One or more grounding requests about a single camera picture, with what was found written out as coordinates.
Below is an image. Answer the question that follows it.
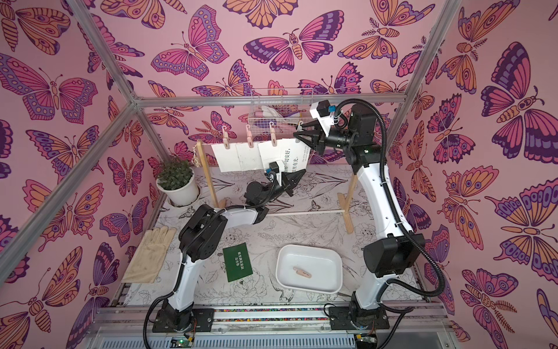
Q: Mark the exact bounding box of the potted green plant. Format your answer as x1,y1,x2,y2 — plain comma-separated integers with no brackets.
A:
156,156,200,207

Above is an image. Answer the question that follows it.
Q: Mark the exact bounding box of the beige work glove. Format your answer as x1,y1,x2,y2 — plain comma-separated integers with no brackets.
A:
122,225,177,284

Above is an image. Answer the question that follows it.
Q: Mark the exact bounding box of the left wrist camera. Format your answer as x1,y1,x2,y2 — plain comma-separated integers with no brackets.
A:
266,161,283,179

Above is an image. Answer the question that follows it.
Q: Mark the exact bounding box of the white postcard with text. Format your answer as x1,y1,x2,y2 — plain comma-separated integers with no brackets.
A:
258,138,311,172

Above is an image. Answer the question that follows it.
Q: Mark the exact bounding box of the twine string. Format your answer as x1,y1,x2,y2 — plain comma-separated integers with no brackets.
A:
198,132,302,147

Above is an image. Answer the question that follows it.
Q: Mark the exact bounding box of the white plastic tray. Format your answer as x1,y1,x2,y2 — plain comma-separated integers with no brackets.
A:
276,244,343,295

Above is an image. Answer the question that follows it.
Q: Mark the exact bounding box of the white wire basket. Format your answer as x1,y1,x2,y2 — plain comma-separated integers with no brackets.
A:
239,84,315,137

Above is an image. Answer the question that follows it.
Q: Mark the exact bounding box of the wooden string rack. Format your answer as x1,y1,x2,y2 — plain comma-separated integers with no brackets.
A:
194,140,357,234

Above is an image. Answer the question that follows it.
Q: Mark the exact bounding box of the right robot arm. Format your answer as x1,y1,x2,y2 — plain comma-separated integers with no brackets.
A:
294,98,447,330

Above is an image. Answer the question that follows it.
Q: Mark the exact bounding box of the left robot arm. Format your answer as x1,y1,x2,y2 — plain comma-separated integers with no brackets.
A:
142,170,307,338

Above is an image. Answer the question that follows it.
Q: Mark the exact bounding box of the pink clothespin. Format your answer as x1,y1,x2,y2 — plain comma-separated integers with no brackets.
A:
269,122,277,147
246,124,254,148
222,125,230,150
293,267,312,279

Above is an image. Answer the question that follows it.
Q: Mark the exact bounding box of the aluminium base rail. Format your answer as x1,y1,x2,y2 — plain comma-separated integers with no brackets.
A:
81,302,460,348

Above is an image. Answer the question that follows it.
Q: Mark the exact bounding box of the green postcard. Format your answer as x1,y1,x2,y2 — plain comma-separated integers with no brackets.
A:
223,243,253,282

